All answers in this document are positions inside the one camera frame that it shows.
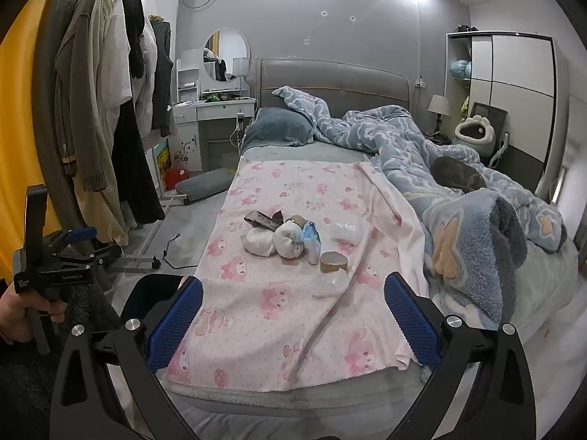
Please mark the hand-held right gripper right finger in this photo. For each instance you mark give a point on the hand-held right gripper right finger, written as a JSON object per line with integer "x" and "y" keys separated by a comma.
{"x": 408, "y": 321}

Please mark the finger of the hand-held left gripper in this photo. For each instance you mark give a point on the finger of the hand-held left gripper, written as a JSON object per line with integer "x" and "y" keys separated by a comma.
{"x": 78, "y": 234}
{"x": 106, "y": 255}

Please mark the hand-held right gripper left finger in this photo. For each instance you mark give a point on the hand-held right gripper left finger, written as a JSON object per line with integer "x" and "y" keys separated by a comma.
{"x": 179, "y": 325}

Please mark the clear plastic wrap wad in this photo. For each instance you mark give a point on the clear plastic wrap wad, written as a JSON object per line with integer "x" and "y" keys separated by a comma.
{"x": 346, "y": 231}
{"x": 334, "y": 284}

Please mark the white tissue wad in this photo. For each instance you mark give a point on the white tissue wad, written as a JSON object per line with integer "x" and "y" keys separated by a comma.
{"x": 257, "y": 242}

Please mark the blue snack packet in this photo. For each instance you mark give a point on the blue snack packet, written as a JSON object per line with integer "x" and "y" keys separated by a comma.
{"x": 311, "y": 243}

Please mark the large black curled strip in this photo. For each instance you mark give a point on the large black curled strip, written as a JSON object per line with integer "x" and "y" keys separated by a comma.
{"x": 259, "y": 221}

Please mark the white sock pair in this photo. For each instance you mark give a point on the white sock pair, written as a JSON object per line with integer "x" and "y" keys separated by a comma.
{"x": 286, "y": 240}

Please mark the torn brown cardboard strip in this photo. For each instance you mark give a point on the torn brown cardboard strip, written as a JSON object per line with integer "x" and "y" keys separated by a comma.
{"x": 299, "y": 222}

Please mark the person's left hand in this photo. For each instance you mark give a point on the person's left hand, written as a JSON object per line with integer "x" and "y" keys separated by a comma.
{"x": 16, "y": 321}

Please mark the metal clothes rack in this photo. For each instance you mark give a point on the metal clothes rack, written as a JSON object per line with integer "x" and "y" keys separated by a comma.
{"x": 137, "y": 261}

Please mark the black hanging garment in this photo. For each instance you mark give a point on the black hanging garment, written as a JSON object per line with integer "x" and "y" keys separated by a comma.
{"x": 133, "y": 169}

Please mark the red bag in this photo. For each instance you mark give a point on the red bag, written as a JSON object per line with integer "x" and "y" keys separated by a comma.
{"x": 176, "y": 178}

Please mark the pink printed blanket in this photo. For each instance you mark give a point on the pink printed blanket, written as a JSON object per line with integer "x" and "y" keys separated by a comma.
{"x": 284, "y": 311}

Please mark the blue fleece blanket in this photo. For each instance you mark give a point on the blue fleece blanket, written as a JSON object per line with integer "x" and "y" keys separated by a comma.
{"x": 477, "y": 238}

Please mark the colourful picture box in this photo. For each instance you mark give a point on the colourful picture box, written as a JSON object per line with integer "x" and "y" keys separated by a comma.
{"x": 162, "y": 160}

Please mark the dark fuzzy cloth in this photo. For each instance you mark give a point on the dark fuzzy cloth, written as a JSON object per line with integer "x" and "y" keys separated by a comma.
{"x": 27, "y": 389}

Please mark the grey brown knit cardigan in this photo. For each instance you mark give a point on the grey brown knit cardigan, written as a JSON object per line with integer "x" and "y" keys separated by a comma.
{"x": 78, "y": 101}

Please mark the grey cat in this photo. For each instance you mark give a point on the grey cat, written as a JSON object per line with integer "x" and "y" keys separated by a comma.
{"x": 458, "y": 174}

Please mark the white knit garment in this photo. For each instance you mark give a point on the white knit garment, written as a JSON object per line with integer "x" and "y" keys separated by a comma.
{"x": 146, "y": 78}

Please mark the grey knit vest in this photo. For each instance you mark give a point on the grey knit vest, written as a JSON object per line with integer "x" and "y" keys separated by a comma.
{"x": 163, "y": 78}

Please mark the white vanity desk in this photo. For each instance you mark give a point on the white vanity desk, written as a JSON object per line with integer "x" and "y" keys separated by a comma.
{"x": 215, "y": 109}

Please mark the white curved device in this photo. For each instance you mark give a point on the white curved device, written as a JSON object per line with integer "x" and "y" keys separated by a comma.
{"x": 499, "y": 151}

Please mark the blue cloud print duvet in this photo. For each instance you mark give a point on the blue cloud print duvet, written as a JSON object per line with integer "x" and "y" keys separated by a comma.
{"x": 367, "y": 133}

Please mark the grey blue pillow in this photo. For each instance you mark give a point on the grey blue pillow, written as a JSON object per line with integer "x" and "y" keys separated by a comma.
{"x": 275, "y": 126}

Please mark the cone shade table lamp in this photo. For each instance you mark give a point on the cone shade table lamp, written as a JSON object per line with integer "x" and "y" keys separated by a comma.
{"x": 439, "y": 104}

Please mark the yellow green cloth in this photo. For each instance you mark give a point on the yellow green cloth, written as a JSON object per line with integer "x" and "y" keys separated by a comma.
{"x": 465, "y": 106}

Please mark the black framed panel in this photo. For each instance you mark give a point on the black framed panel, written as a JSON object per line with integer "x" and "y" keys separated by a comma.
{"x": 497, "y": 117}

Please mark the cylinder shade table lamp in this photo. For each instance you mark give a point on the cylinder shade table lamp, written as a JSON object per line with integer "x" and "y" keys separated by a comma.
{"x": 241, "y": 68}

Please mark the grey upholstered bed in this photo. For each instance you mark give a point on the grey upholstered bed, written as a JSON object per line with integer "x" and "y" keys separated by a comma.
{"x": 330, "y": 78}

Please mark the blue plush toy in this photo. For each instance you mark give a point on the blue plush toy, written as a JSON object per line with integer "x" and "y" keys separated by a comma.
{"x": 461, "y": 69}

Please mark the white wardrobe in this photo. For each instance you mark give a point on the white wardrobe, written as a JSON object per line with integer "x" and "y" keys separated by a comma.
{"x": 513, "y": 68}

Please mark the round wall mirror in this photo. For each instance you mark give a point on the round wall mirror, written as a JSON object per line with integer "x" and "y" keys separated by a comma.
{"x": 227, "y": 55}

